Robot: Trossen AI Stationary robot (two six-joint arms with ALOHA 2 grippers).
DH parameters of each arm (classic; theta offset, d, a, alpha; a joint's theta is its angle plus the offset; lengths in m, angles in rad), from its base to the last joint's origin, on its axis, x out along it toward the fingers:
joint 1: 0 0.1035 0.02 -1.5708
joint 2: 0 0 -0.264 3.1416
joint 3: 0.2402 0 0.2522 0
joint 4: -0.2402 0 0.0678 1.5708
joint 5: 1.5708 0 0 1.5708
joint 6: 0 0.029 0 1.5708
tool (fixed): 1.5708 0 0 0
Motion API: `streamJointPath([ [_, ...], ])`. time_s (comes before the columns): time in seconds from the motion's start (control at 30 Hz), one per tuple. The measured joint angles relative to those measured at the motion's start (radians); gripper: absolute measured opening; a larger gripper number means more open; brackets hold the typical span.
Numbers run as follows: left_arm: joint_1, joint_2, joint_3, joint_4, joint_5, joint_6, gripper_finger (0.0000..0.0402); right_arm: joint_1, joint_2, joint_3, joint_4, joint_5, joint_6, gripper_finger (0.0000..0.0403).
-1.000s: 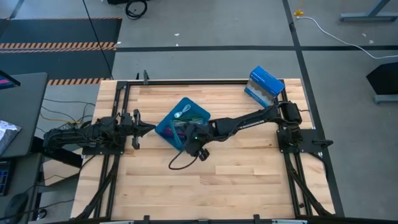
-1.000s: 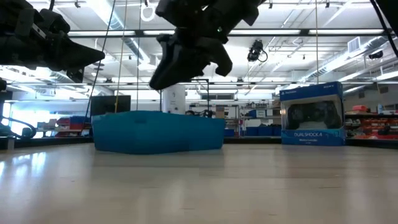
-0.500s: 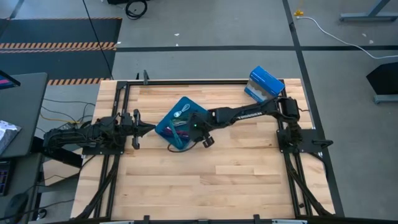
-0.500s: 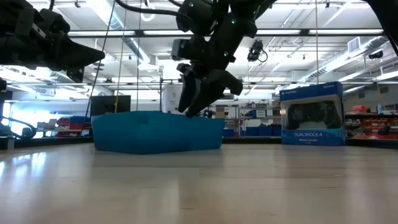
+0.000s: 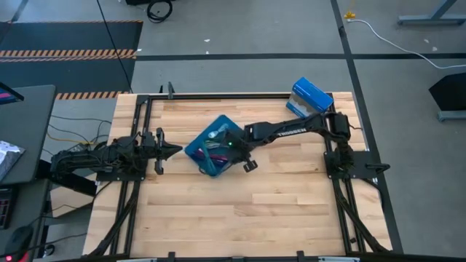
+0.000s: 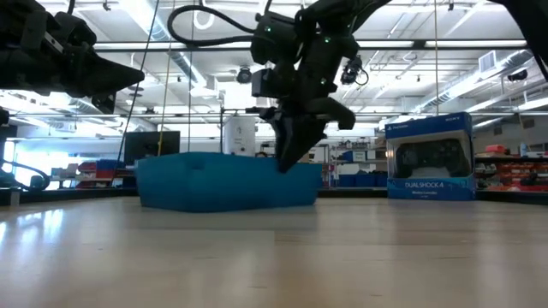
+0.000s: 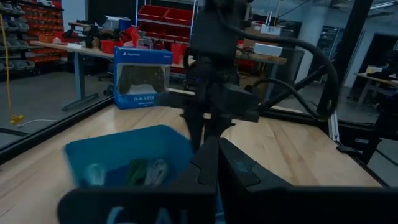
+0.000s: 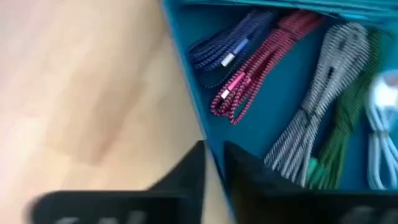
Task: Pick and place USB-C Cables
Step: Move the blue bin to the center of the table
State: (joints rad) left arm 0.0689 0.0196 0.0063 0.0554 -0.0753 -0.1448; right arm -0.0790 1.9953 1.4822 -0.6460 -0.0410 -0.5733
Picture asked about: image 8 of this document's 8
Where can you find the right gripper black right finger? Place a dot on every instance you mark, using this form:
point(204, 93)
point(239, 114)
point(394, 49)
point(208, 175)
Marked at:
point(280, 208)

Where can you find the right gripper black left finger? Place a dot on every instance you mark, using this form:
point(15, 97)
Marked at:
point(155, 208)

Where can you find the blue plastic bin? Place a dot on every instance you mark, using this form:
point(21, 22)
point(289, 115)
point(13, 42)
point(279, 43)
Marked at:
point(276, 102)

